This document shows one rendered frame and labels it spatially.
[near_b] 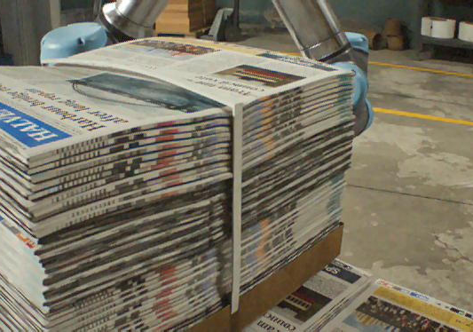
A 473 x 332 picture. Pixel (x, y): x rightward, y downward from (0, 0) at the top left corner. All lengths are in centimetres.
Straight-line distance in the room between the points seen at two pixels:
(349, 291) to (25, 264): 36
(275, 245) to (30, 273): 26
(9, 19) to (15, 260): 78
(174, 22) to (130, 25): 561
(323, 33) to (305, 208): 33
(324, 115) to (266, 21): 678
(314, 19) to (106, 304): 54
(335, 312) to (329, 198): 12
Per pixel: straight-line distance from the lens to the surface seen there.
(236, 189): 43
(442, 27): 628
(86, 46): 90
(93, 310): 38
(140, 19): 100
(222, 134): 40
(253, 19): 735
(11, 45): 110
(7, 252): 38
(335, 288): 60
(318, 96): 50
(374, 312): 58
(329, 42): 80
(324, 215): 59
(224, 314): 49
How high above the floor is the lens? 118
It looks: 23 degrees down
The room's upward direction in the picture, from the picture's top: straight up
